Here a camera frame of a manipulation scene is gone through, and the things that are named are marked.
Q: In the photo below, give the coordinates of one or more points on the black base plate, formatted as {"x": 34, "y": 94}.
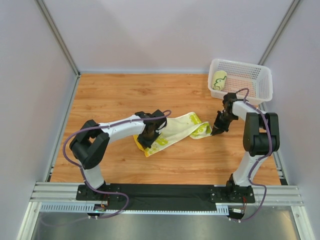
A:
{"x": 232, "y": 194}
{"x": 84, "y": 193}

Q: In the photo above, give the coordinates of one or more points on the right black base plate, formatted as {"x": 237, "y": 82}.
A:
{"x": 232, "y": 194}

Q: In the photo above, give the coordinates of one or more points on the yellow green towel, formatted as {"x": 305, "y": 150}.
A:
{"x": 177, "y": 129}

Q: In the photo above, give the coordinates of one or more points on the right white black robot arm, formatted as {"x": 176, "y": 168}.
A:
{"x": 261, "y": 138}

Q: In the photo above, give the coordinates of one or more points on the right aluminium frame post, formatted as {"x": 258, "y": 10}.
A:
{"x": 280, "y": 29}

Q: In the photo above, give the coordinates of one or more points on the aluminium frame post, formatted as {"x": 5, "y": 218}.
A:
{"x": 57, "y": 35}
{"x": 280, "y": 29}

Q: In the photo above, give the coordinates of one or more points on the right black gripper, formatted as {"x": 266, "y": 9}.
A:
{"x": 222, "y": 124}

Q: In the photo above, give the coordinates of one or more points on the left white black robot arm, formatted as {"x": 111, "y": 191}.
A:
{"x": 86, "y": 147}

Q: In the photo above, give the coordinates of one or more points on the white perforated plastic basket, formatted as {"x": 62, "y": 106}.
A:
{"x": 239, "y": 75}

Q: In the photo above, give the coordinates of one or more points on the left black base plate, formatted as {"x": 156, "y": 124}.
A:
{"x": 84, "y": 193}

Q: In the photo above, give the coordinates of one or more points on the left aluminium frame post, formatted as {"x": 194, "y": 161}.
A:
{"x": 57, "y": 35}

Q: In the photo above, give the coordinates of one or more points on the grey slotted cable duct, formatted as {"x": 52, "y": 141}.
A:
{"x": 91, "y": 208}

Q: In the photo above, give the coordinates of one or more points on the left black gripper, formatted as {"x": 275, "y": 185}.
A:
{"x": 148, "y": 136}

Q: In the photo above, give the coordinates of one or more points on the aluminium front rail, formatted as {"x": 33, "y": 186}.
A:
{"x": 276, "y": 195}

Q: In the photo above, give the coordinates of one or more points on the black cloth strip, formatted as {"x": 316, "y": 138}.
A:
{"x": 165, "y": 197}

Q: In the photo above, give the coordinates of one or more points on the green patterned towel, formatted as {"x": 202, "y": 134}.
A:
{"x": 218, "y": 80}

